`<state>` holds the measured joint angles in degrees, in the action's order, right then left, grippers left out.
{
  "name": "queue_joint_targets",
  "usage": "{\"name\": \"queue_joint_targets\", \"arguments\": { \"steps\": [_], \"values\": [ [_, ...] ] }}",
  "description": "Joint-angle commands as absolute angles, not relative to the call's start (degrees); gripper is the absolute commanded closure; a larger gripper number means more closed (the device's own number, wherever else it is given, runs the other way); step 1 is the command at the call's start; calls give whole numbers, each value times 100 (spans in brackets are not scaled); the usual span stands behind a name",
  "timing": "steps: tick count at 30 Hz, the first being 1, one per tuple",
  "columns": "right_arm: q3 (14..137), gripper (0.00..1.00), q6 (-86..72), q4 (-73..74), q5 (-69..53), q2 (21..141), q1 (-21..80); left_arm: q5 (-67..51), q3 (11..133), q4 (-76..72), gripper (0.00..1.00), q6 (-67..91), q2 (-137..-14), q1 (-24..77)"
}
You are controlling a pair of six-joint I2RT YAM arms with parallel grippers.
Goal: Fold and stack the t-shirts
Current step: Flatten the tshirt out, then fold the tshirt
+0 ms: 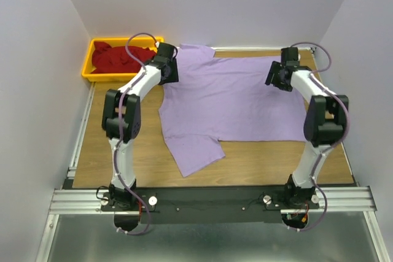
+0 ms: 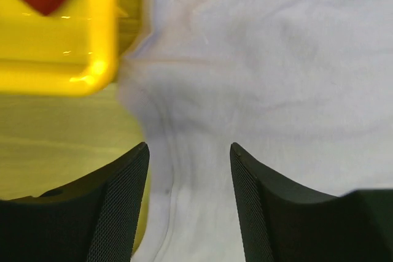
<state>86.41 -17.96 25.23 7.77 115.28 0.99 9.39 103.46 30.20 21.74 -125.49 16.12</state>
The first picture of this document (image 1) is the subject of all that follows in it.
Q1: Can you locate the lavender t shirt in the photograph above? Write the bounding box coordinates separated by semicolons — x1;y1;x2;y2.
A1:
159;44;306;177

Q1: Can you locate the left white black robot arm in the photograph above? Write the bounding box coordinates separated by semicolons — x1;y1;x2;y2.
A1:
101;42;179;209

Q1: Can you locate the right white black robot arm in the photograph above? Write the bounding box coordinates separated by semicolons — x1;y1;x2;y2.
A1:
265;46;349;208

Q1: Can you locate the yellow plastic bin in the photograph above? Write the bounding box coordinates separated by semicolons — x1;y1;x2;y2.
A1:
82;36;164;82

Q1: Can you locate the red t shirt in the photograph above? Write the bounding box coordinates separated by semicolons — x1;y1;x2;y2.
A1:
91;41;156;74

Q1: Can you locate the aluminium frame rail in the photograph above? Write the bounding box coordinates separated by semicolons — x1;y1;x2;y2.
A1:
49;187;376;215

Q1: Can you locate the left side aluminium rail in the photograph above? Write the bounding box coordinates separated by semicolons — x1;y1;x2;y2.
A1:
62;82;95;190

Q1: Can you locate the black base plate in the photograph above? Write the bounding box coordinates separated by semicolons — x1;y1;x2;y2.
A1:
98;185;320;229

